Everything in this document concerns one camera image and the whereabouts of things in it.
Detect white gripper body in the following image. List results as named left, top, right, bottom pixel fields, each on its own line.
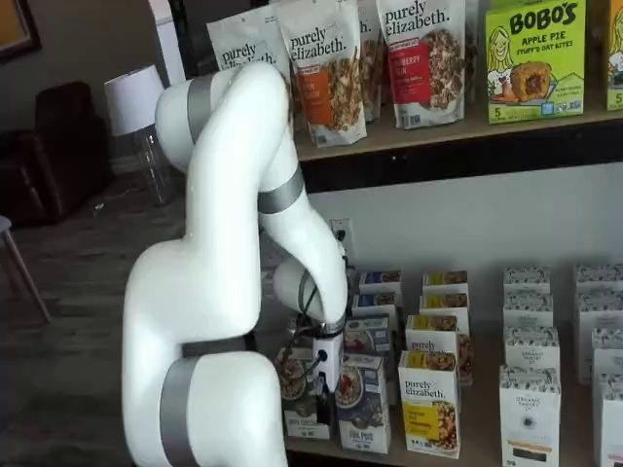
left=312, top=334, right=346, bottom=397

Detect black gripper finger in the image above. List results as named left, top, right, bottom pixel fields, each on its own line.
left=314, top=388, right=338, bottom=426

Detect blue flax plus oatmeal box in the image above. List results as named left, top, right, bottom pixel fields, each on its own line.
left=350, top=291, right=403, bottom=320
left=334, top=353, right=393, bottom=455
left=358, top=269, right=403, bottom=296
left=342, top=315, right=405, bottom=360

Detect green apple cinnamon oatmeal box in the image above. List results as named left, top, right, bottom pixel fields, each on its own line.
left=274, top=345, right=333, bottom=442

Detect yellow purely elizabeth box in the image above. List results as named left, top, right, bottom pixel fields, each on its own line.
left=421, top=269, right=470, bottom=296
left=397, top=349, right=463, bottom=460
left=404, top=313, right=474, bottom=386
left=419, top=292, right=471, bottom=323

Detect wooden shelf board with boxes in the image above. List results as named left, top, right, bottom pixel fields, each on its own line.
left=285, top=269, right=623, bottom=467

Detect white organic pantry box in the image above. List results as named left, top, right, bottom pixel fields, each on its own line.
left=497, top=365, right=563, bottom=467
left=590, top=327, right=623, bottom=385
left=502, top=267, right=553, bottom=296
left=502, top=325, right=562, bottom=372
left=573, top=263, right=623, bottom=296
left=598, top=373, right=623, bottom=467
left=502, top=292, right=555, bottom=330
left=573, top=291, right=623, bottom=385

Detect wooden shelf board with bags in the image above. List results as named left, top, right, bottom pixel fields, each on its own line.
left=294, top=107, right=623, bottom=164

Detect green Bobo's apple pie box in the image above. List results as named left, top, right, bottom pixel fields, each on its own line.
left=484, top=0, right=588, bottom=126

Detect orange purely elizabeth granola bag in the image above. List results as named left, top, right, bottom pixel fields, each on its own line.
left=272, top=0, right=369, bottom=148

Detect red purely elizabeth granola bag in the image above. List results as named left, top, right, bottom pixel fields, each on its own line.
left=375, top=0, right=467, bottom=130

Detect stool with wooden leg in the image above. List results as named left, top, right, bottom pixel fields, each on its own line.
left=0, top=215, right=53, bottom=325

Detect blue purely elizabeth granola bag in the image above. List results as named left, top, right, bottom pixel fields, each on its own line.
left=205, top=8, right=297, bottom=133

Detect white shade glass lamp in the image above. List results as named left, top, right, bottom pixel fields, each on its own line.
left=102, top=64, right=173, bottom=206

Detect dark brown armchair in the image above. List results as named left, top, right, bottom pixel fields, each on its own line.
left=0, top=81, right=113, bottom=231

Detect green yellow snack boxes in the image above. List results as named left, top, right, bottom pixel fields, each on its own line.
left=605, top=0, right=623, bottom=112

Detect black power cord with plug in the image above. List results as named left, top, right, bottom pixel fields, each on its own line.
left=335, top=228, right=354, bottom=274

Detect white wall outlet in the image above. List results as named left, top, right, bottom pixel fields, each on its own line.
left=330, top=218, right=353, bottom=262

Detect black metal shelf frame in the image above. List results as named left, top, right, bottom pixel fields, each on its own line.
left=182, top=0, right=623, bottom=467

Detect framed wall picture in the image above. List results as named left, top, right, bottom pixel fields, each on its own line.
left=0, top=0, right=43, bottom=65

